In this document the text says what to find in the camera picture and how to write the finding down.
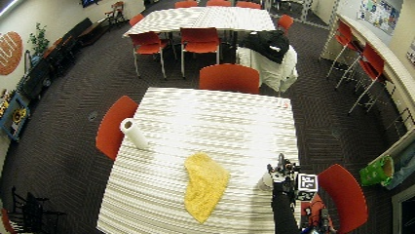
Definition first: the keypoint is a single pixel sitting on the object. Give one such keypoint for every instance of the small white container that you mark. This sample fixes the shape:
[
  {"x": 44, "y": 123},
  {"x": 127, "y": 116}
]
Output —
[{"x": 264, "y": 182}]

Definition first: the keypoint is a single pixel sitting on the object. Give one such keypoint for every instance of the white marker cube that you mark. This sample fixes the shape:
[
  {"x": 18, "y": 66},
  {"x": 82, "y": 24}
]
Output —
[{"x": 307, "y": 182}]

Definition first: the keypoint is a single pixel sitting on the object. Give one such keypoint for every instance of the red backpack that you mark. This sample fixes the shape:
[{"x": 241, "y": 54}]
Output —
[{"x": 315, "y": 211}]

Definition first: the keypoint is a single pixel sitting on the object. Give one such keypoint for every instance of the red chair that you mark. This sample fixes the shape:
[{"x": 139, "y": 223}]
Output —
[
  {"x": 199, "y": 40},
  {"x": 113, "y": 128},
  {"x": 185, "y": 4},
  {"x": 146, "y": 44},
  {"x": 229, "y": 79},
  {"x": 284, "y": 22},
  {"x": 247, "y": 4},
  {"x": 343, "y": 198},
  {"x": 218, "y": 3},
  {"x": 135, "y": 19}
]

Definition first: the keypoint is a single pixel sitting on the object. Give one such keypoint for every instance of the yellow cloth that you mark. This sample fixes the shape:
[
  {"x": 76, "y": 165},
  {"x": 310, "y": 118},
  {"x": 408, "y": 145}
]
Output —
[{"x": 206, "y": 185}]

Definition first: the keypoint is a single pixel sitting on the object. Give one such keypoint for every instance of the small red and white card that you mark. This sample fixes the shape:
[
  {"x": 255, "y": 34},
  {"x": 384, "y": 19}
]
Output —
[{"x": 283, "y": 103}]

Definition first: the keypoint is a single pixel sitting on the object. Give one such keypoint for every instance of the green bag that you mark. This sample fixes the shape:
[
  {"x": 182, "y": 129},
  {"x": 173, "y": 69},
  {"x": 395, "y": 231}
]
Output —
[{"x": 375, "y": 172}]

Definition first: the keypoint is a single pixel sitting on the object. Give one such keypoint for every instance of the blue cloth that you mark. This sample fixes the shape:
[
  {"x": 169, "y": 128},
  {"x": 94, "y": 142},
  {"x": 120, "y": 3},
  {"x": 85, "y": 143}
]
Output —
[{"x": 404, "y": 165}]

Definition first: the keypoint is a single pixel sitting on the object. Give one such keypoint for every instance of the small table with white cloth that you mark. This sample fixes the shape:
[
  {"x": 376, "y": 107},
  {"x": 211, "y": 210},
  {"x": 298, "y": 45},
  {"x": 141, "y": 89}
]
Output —
[{"x": 271, "y": 70}]

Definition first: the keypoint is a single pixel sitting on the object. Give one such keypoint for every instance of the white paper towel roll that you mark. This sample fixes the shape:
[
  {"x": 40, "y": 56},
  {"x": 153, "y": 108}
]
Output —
[{"x": 134, "y": 133}]

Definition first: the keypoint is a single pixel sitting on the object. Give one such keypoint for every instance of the black jacket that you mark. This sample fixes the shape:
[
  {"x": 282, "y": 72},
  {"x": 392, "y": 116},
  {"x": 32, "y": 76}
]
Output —
[{"x": 268, "y": 44}]

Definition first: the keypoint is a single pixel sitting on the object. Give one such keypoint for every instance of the red bar stool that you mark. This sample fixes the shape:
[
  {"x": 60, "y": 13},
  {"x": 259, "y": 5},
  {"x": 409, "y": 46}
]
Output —
[
  {"x": 344, "y": 34},
  {"x": 372, "y": 61}
]

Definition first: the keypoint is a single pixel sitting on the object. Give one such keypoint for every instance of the curved white counter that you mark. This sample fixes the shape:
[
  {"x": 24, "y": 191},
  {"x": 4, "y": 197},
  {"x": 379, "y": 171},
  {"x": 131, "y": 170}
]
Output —
[{"x": 391, "y": 65}]

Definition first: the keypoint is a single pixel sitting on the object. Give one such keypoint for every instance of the floor outlet cover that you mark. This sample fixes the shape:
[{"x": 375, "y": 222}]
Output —
[{"x": 92, "y": 116}]

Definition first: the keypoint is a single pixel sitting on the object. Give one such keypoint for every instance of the long white table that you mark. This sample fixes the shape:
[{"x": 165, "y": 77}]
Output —
[{"x": 202, "y": 19}]

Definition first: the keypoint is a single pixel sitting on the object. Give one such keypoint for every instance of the black metal rack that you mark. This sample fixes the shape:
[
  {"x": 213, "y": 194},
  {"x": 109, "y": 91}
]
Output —
[{"x": 32, "y": 211}]

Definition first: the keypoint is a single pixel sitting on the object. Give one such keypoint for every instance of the wooden chair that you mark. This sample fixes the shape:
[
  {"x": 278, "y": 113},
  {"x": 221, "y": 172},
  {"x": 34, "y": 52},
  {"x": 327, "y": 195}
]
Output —
[{"x": 116, "y": 12}]

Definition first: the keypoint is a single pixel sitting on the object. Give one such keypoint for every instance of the blue framed sunflower picture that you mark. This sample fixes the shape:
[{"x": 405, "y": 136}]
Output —
[{"x": 14, "y": 117}]

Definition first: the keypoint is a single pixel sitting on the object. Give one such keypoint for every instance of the green potted plant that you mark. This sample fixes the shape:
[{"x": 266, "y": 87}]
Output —
[{"x": 38, "y": 40}]

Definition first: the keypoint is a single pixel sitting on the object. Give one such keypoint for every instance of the colourful wall poster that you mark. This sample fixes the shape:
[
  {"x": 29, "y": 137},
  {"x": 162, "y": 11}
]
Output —
[{"x": 379, "y": 14}]

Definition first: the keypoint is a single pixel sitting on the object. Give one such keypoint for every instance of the orange round wall decoration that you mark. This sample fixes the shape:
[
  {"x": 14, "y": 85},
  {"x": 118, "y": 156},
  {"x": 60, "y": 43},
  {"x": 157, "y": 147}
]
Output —
[{"x": 9, "y": 53}]

